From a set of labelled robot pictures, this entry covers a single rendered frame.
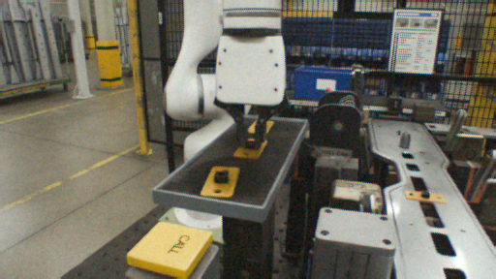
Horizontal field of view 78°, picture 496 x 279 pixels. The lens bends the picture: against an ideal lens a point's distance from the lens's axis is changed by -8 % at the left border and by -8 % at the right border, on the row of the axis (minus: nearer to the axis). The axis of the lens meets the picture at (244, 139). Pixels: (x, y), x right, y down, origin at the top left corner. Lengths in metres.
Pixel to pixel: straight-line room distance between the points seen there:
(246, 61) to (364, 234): 0.28
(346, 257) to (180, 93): 0.56
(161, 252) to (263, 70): 0.28
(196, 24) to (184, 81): 0.14
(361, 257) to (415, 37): 1.42
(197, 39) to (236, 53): 0.37
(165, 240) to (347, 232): 0.22
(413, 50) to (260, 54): 1.34
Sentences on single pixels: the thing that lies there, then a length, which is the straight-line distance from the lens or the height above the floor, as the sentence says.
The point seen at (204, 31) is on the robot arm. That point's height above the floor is 1.34.
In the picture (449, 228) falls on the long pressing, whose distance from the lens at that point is 0.72.
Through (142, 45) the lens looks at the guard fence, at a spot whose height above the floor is 1.19.
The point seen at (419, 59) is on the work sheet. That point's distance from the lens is 1.76.
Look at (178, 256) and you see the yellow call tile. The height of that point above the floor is 1.16.
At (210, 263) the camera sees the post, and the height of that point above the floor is 1.14.
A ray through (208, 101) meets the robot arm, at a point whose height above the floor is 1.17.
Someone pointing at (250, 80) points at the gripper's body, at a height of 1.27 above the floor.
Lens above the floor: 1.35
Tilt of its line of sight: 19 degrees down
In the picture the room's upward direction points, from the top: straight up
